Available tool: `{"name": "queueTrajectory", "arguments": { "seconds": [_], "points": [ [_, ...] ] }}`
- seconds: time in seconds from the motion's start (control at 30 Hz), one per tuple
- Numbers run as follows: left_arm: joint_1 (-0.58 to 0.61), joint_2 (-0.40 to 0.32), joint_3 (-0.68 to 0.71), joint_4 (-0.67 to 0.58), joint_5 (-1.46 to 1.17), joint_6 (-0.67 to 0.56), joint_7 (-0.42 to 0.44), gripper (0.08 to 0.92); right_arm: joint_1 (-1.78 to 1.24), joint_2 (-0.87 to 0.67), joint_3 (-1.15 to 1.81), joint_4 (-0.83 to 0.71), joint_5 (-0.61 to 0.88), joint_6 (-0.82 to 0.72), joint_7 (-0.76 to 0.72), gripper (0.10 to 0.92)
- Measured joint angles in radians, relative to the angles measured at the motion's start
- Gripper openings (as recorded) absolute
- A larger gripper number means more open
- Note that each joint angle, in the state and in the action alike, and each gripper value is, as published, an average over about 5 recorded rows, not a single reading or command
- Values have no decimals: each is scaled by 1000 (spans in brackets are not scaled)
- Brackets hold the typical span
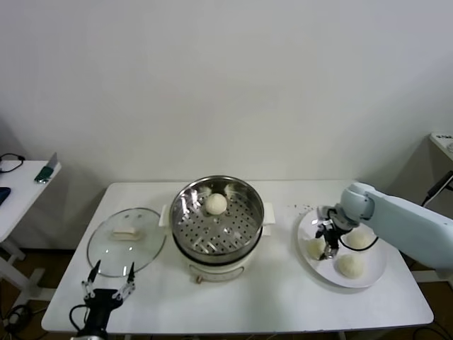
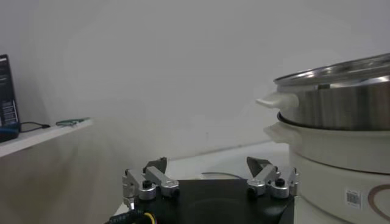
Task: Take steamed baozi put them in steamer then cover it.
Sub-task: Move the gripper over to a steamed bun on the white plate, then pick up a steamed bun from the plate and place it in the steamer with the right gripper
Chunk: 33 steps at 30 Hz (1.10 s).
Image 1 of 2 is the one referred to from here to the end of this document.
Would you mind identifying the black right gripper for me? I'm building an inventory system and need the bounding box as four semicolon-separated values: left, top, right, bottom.
314;222;350;262

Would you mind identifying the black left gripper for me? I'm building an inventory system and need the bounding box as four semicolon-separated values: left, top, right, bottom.
81;259;137;333

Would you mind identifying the white steamed baozi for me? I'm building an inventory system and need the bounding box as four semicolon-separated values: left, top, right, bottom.
336;255;365;279
345;229;375;249
305;239;326;260
205;193;228;216

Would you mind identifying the round glass pot lid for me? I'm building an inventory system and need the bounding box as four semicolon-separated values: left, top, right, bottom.
86;208;168;278

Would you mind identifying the stainless steel steamer basket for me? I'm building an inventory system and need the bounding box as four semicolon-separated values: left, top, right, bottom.
159;175;276;265

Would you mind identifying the white round plate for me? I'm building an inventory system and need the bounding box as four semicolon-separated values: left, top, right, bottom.
297;207;389;290

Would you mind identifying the white electric cooking pot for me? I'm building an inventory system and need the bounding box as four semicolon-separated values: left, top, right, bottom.
172;225;274;285

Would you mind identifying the white side table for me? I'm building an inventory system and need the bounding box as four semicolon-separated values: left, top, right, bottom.
0;159;63;305

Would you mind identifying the black plug adapter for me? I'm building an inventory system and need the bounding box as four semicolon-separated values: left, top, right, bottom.
420;171;453;206

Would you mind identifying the white side shelf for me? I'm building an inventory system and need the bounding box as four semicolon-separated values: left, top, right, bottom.
430;131;453;167

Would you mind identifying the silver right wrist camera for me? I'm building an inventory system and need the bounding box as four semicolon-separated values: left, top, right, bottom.
316;205;337;227

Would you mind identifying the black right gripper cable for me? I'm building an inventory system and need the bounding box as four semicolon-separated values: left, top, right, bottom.
338;232;379;253

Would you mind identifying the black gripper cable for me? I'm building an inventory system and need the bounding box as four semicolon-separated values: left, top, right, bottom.
338;232;379;253
69;304;89;332

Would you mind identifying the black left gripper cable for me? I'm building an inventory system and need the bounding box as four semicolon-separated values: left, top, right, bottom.
69;304;89;332

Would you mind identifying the black floor cable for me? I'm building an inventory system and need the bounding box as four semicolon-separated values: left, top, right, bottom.
0;303;43;337

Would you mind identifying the black cable with plug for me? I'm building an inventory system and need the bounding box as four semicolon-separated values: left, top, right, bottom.
0;152;25;174

